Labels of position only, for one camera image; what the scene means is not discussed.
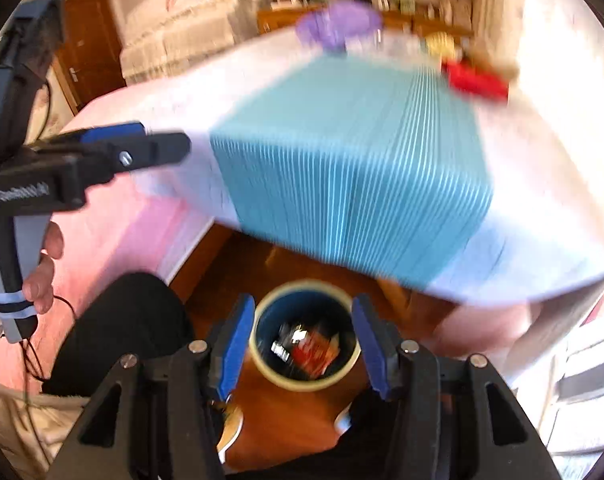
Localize wooden desk with drawers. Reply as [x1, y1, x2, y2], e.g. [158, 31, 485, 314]
[257, 2, 475, 38]

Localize piano with lace cover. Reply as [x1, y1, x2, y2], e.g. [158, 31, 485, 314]
[119, 0, 277, 83]

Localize black cable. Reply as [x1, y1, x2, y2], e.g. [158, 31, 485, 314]
[22, 295, 79, 461]

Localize yellow crumpled wrapper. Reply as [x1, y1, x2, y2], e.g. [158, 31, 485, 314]
[424, 30, 457, 58]

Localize person's left leg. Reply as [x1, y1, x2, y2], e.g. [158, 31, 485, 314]
[42, 272, 193, 398]

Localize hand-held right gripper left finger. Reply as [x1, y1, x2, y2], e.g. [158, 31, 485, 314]
[46, 294, 257, 480]

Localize purple plastic bag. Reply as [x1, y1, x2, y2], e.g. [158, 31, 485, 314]
[296, 1, 383, 53]

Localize white leaf print curtain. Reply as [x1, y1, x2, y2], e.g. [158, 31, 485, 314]
[482, 0, 604, 281]

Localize black packet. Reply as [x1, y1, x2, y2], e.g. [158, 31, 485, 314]
[269, 322, 307, 363]

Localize person's leg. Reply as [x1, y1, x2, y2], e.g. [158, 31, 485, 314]
[232, 392, 397, 480]
[42, 272, 193, 398]

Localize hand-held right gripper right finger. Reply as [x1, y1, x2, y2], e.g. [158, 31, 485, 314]
[351, 294, 562, 480]

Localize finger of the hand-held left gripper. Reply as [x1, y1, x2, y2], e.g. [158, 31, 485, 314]
[57, 121, 148, 147]
[32, 131, 191, 183]

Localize red drink carton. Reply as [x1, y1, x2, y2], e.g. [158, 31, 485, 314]
[289, 332, 343, 378]

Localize beige cloth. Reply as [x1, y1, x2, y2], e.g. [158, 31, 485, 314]
[0, 355, 90, 480]

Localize person's right leg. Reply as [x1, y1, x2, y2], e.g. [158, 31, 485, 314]
[232, 392, 397, 480]

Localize small red object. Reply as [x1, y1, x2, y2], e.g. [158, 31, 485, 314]
[441, 59, 511, 105]

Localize table with patterned cloth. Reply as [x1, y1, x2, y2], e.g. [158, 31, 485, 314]
[77, 25, 604, 308]

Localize yellow wooden table frame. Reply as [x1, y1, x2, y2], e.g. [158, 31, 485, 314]
[377, 277, 413, 311]

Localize window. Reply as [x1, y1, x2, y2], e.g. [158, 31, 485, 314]
[546, 310, 604, 461]

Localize person's left hand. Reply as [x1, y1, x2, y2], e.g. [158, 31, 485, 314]
[0, 220, 65, 316]

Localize brown wooden door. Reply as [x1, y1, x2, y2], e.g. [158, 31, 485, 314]
[42, 0, 128, 116]

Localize pink blanket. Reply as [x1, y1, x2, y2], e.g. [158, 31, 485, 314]
[0, 160, 233, 386]

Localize dark blue trash bin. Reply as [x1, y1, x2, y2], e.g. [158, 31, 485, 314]
[249, 280, 363, 393]

